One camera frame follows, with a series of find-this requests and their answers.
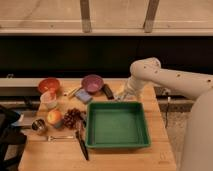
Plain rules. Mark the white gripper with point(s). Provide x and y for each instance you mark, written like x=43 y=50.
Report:
x=122 y=93

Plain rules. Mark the yellow banana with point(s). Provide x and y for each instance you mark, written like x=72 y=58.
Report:
x=71 y=93

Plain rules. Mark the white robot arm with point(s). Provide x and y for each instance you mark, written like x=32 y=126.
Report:
x=197 y=152

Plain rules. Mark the purple bowl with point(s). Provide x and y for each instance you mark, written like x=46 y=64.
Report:
x=92 y=83

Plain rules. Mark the red orange bowl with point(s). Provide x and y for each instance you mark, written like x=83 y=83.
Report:
x=50 y=83

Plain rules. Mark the dark brown rectangular block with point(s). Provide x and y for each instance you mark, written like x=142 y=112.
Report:
x=108 y=92

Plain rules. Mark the green plastic tray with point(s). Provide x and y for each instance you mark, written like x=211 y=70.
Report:
x=116 y=125

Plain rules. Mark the brown pine cone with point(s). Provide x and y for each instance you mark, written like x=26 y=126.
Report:
x=71 y=117

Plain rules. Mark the red yellow apple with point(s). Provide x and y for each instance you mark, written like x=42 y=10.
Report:
x=54 y=117

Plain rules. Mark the white pink cup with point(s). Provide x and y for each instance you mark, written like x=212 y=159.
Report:
x=49 y=100

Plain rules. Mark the silver fork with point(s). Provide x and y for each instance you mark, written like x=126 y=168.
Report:
x=52 y=138

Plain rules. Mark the small metal cup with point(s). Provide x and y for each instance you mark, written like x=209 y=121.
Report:
x=39 y=126

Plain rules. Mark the black handled knife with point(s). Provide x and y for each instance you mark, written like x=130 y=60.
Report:
x=81 y=141

